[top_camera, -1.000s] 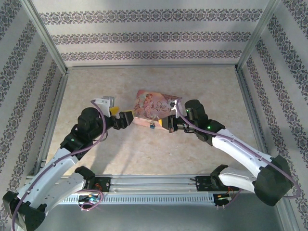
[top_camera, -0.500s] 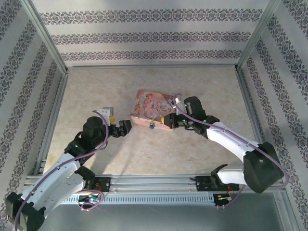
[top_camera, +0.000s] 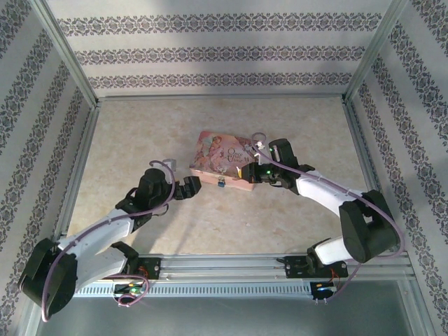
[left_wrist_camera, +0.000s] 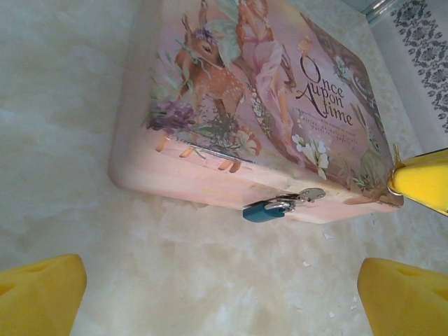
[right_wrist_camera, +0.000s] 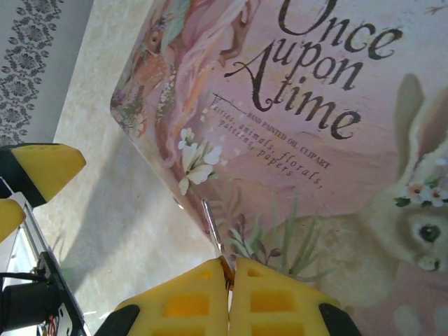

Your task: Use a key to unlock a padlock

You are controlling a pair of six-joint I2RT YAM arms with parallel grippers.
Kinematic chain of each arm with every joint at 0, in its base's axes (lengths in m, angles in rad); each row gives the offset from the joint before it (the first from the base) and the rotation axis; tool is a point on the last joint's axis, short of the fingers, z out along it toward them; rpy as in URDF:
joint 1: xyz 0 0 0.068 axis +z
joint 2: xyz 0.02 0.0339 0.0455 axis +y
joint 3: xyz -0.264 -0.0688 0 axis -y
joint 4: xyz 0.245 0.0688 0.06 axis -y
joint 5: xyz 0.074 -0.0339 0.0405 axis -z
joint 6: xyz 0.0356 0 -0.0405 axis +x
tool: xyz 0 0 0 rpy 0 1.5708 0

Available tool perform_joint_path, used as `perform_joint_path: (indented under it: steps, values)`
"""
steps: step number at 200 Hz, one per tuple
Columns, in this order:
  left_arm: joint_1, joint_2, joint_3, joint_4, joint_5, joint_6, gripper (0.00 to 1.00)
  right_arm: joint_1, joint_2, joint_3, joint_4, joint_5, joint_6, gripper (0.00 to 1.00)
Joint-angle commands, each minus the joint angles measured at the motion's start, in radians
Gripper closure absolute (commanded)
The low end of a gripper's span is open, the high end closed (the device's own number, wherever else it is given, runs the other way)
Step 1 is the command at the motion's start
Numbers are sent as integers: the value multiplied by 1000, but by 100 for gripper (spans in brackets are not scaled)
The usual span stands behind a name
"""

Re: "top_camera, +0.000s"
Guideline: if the aluminium frame side rail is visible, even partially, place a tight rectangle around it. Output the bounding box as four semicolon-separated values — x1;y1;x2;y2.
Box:
340;97;400;253
52;99;102;257

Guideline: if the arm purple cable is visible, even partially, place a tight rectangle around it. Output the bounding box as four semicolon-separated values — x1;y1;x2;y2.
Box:
251;131;405;304
41;159;177;323

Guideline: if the pink picture tin box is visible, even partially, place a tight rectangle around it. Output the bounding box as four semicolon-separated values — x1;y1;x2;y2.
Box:
188;129;262;193

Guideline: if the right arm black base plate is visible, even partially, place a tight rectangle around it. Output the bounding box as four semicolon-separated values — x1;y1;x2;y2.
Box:
283;254;350;280

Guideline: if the aluminium frame rear rail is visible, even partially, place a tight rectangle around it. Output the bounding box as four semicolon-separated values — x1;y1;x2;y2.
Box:
95;93;347;104

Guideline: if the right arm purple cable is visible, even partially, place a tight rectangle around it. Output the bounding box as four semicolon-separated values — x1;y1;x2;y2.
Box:
251;131;405;304

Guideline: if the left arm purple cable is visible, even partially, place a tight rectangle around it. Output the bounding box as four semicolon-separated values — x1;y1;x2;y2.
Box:
41;159;177;323

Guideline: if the grey slotted cable duct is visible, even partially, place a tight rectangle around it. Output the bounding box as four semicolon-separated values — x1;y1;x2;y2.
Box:
73;282;314;300

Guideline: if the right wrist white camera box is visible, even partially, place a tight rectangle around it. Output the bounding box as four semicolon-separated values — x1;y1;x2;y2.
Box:
251;139;267;165

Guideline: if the aluminium frame corner post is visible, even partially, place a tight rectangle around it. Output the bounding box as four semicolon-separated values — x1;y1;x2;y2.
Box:
342;0;410;104
29;0;102;109

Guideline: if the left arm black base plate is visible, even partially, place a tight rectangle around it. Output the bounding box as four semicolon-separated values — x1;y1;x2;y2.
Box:
124;256;162;281

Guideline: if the grey metal sheet panel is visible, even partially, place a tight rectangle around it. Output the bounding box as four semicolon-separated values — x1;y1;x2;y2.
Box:
23;279;425;336

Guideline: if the long aluminium mounting beam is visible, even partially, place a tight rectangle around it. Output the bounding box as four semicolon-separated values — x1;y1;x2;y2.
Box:
55;251;419;284

